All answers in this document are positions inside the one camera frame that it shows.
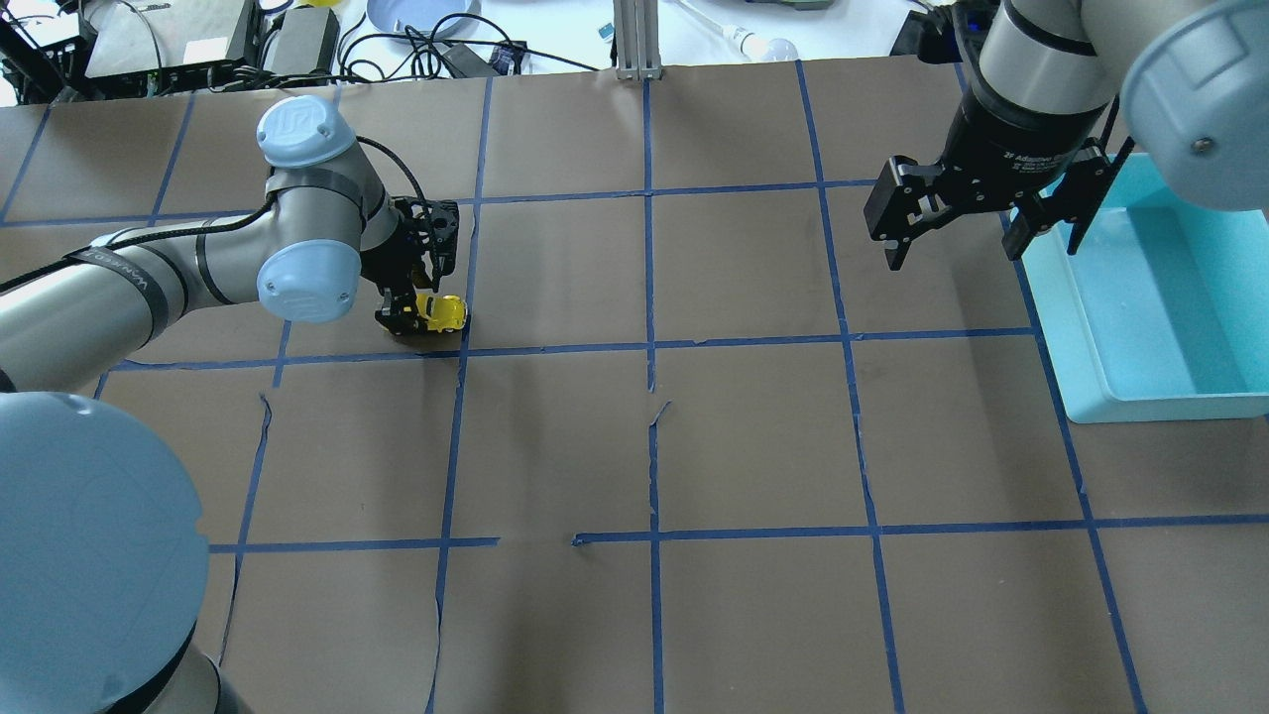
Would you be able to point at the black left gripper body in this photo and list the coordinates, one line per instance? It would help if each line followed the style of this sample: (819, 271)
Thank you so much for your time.
(386, 260)

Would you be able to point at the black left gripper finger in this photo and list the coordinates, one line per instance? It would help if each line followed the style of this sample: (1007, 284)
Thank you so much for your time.
(400, 314)

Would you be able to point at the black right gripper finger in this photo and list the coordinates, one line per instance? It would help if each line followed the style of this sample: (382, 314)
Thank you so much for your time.
(1018, 235)
(896, 250)

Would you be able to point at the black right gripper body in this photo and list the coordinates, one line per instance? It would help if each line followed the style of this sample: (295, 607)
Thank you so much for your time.
(1011, 137)

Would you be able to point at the yellow beetle toy car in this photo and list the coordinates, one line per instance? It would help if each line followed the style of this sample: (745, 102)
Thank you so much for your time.
(441, 313)

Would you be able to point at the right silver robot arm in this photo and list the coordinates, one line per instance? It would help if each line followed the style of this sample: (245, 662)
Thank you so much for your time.
(1059, 93)

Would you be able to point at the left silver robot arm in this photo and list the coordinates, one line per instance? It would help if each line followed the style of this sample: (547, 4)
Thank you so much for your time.
(104, 565)

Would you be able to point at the light blue plastic bin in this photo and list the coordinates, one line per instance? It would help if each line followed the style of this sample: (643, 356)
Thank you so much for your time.
(1163, 312)

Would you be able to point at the black power adapter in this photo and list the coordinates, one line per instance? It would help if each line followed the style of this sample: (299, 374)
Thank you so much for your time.
(304, 42)

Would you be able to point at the white light bulb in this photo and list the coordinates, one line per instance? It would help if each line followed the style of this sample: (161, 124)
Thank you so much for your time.
(759, 48)

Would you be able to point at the blue plate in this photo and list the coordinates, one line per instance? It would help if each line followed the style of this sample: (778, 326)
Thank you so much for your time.
(395, 16)

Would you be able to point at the black laptop computer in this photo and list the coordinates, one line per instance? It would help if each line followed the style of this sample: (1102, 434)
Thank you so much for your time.
(173, 39)

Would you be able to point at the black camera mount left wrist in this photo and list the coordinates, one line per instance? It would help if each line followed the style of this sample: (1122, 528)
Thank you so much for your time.
(431, 231)

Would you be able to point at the aluminium frame post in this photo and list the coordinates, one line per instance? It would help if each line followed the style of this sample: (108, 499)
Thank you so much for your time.
(636, 46)

